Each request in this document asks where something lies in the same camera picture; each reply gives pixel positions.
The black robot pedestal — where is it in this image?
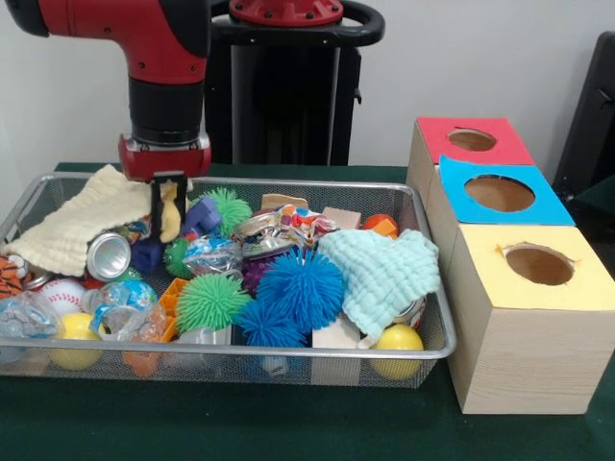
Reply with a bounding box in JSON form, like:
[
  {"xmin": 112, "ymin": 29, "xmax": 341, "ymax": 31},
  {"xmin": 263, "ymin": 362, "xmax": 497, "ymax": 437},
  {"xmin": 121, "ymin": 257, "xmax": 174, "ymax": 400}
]
[{"xmin": 204, "ymin": 0, "xmax": 385, "ymax": 167}]

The silver drink can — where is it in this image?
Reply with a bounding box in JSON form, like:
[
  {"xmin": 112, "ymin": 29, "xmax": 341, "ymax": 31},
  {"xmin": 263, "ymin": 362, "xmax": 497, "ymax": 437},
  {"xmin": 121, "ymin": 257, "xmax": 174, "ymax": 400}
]
[{"xmin": 86, "ymin": 232, "xmax": 132, "ymax": 282}]

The mint waffle cloth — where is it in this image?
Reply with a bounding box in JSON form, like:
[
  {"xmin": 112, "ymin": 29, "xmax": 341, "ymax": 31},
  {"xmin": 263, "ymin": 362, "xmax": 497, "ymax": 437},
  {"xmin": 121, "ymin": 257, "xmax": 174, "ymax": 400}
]
[{"xmin": 316, "ymin": 229, "xmax": 442, "ymax": 337}]

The cream waffle cloth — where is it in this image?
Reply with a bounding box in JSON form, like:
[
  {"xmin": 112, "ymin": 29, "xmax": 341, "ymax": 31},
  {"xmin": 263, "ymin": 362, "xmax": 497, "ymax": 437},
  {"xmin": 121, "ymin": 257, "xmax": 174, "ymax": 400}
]
[{"xmin": 2, "ymin": 164, "xmax": 194, "ymax": 279}]

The black upright panel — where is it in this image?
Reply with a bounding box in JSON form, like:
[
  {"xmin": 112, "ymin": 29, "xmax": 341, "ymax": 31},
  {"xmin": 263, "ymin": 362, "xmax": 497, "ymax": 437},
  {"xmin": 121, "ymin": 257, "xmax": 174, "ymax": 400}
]
[{"xmin": 552, "ymin": 31, "xmax": 615, "ymax": 196}]

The small blue spiky ball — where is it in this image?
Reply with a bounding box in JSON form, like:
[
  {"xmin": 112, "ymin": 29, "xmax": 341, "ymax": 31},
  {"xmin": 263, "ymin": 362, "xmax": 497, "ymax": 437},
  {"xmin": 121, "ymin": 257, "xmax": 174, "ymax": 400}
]
[{"xmin": 233, "ymin": 300, "xmax": 308, "ymax": 348}]

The yellow plush toy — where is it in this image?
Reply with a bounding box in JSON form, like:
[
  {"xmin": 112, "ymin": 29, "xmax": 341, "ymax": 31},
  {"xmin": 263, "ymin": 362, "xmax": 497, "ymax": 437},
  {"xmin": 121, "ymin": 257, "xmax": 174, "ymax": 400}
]
[{"xmin": 160, "ymin": 180, "xmax": 187, "ymax": 244}]

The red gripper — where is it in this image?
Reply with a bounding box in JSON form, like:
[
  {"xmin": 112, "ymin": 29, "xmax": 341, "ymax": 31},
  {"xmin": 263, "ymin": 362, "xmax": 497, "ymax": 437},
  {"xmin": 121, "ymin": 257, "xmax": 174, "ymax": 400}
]
[{"xmin": 118, "ymin": 133, "xmax": 212, "ymax": 240}]

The yellow plastic ball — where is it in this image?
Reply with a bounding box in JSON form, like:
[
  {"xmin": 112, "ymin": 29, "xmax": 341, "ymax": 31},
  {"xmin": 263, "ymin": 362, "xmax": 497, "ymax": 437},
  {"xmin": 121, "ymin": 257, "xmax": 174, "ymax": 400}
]
[
  {"xmin": 369, "ymin": 324, "xmax": 425, "ymax": 380},
  {"xmin": 49, "ymin": 312, "xmax": 105, "ymax": 371}
]

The large blue spiky ball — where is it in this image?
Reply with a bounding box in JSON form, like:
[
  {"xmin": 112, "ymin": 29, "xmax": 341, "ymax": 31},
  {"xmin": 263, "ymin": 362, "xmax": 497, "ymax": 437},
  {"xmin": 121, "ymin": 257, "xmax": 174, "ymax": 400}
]
[{"xmin": 257, "ymin": 247, "xmax": 345, "ymax": 332}]

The green spiky ball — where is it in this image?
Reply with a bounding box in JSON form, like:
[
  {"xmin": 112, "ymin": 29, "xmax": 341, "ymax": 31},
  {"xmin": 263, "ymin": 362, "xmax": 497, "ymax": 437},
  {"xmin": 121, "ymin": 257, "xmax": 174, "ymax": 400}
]
[
  {"xmin": 201, "ymin": 187, "xmax": 254, "ymax": 239},
  {"xmin": 175, "ymin": 273, "xmax": 252, "ymax": 335}
]

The silver mesh bin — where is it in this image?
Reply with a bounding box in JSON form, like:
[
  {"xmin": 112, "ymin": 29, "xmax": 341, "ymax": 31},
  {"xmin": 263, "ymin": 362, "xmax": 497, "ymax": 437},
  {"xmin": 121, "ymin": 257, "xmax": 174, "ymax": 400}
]
[{"xmin": 0, "ymin": 172, "xmax": 457, "ymax": 390}]

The wooden box with three holes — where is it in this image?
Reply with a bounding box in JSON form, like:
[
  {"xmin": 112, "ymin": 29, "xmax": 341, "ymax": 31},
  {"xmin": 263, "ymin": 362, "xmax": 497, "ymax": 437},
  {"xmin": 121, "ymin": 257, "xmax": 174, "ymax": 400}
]
[{"xmin": 406, "ymin": 115, "xmax": 615, "ymax": 415}]

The dark green table cloth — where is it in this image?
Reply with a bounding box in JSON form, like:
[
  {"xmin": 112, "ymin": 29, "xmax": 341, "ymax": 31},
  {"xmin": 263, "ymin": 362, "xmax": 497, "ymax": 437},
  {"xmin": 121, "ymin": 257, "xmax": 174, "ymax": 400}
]
[
  {"xmin": 0, "ymin": 161, "xmax": 615, "ymax": 461},
  {"xmin": 571, "ymin": 173, "xmax": 615, "ymax": 217}
]

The white baseball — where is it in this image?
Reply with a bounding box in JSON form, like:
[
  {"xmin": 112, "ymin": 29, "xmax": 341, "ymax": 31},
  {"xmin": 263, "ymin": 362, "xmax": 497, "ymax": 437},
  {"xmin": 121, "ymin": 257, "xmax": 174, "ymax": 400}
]
[{"xmin": 37, "ymin": 279, "xmax": 87, "ymax": 317}]

